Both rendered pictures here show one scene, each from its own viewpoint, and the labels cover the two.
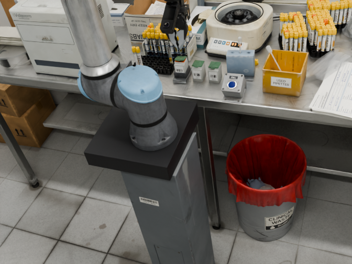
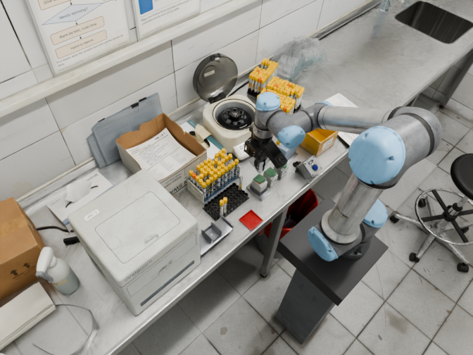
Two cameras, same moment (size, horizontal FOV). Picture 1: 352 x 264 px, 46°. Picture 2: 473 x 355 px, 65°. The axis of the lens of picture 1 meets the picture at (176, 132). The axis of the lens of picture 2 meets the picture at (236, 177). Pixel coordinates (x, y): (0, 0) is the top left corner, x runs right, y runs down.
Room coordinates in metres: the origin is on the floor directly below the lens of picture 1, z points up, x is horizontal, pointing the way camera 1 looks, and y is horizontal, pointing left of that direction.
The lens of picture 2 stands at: (1.22, 0.83, 2.14)
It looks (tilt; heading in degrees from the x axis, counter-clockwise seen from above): 53 degrees down; 284
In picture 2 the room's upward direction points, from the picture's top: 5 degrees clockwise
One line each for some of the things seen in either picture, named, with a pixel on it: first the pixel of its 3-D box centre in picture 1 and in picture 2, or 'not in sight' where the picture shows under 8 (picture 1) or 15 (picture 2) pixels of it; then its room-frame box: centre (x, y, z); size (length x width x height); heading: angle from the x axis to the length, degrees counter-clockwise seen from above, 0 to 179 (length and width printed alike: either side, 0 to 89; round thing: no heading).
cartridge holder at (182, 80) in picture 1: (182, 73); (258, 188); (1.35, -0.07, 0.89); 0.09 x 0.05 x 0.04; 155
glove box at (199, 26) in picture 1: (201, 23); (200, 141); (1.66, -0.20, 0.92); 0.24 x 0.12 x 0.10; 152
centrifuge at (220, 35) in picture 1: (238, 28); (236, 125); (1.54, -0.34, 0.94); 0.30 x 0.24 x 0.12; 143
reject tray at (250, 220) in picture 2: not in sight; (250, 220); (1.34, 0.08, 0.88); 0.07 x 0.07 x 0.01; 62
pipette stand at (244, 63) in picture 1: (240, 64); (287, 150); (1.29, -0.29, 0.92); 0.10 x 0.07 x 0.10; 69
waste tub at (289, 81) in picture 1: (285, 72); (316, 135); (1.18, -0.42, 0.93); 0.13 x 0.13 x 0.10; 60
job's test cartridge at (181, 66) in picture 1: (181, 66); (259, 184); (1.35, -0.07, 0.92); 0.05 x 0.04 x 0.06; 154
